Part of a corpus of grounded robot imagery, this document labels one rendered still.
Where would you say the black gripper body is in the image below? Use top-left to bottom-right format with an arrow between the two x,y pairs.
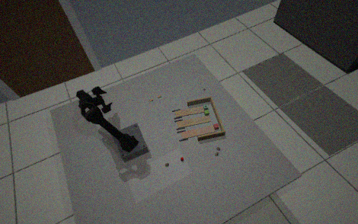
92,87 -> 111,114

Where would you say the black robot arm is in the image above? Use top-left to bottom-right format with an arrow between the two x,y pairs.
76,90 -> 139,152

